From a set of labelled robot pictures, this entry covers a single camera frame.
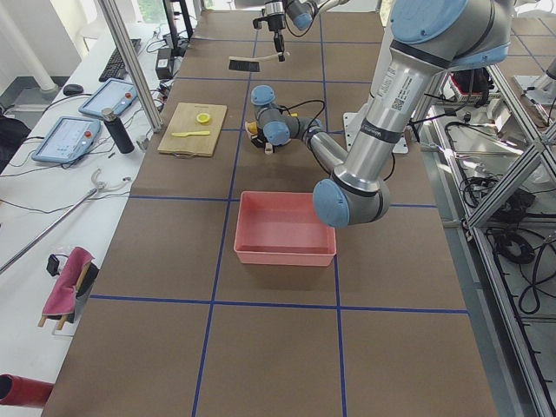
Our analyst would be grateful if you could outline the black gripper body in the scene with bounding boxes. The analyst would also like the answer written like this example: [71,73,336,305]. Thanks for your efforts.
[267,13,284,31]
[250,135,268,148]

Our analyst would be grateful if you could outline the beige hand brush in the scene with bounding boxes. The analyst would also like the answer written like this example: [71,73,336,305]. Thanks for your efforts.
[228,51,290,72]

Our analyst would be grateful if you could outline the yellow toy corn cob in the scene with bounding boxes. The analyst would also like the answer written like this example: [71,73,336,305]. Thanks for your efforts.
[246,122,258,134]

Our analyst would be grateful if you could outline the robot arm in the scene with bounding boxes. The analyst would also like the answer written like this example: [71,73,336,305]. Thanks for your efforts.
[251,1,513,228]
[253,0,347,62]

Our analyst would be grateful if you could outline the pink plastic bin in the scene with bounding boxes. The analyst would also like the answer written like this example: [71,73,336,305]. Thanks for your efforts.
[234,191,337,267]

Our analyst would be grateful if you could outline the yellow plastic knife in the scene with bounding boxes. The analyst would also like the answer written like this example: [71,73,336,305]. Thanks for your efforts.
[171,130,211,138]

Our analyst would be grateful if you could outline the yellow lemon slices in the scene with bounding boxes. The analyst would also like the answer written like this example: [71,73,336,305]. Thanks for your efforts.
[195,113,212,124]

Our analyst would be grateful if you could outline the wooden cutting board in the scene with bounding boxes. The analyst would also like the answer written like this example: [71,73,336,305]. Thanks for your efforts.
[157,103,228,157]

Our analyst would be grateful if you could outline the black power adapter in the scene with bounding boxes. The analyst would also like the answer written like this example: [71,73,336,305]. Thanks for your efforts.
[156,48,174,80]

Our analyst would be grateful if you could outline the black water bottle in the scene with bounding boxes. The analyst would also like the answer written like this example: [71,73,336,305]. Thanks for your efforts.
[101,108,135,154]

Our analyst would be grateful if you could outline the upper teach pendant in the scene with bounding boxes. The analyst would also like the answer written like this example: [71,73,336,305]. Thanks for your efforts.
[78,78,137,118]

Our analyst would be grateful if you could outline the teach pendant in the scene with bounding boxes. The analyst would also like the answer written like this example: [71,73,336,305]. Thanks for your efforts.
[78,78,137,118]
[31,116,102,163]

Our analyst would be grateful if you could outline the black keyboard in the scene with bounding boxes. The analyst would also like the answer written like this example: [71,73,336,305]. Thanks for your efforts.
[98,49,128,83]

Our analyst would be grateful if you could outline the long metal rod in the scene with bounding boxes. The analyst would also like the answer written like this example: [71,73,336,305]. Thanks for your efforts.
[1,188,100,274]

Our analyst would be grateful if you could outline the lower teach pendant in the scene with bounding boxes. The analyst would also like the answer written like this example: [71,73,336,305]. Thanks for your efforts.
[31,116,102,163]

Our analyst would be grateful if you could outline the black computer mouse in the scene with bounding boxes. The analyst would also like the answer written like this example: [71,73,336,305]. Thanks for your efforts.
[63,83,84,96]

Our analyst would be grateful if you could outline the pink cloth on rack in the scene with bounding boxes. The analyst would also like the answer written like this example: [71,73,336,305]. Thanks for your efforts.
[42,247,94,316]

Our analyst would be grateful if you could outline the red cylinder roll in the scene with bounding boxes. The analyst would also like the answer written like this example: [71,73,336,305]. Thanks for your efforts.
[1,374,54,408]

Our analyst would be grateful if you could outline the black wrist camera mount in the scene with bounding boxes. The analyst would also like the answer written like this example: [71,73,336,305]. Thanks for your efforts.
[253,18,266,30]

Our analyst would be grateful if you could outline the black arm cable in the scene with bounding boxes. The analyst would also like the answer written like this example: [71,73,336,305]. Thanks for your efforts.
[277,99,397,183]

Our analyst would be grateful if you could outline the aluminium frame post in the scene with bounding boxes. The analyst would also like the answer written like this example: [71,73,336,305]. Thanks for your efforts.
[99,0,162,133]

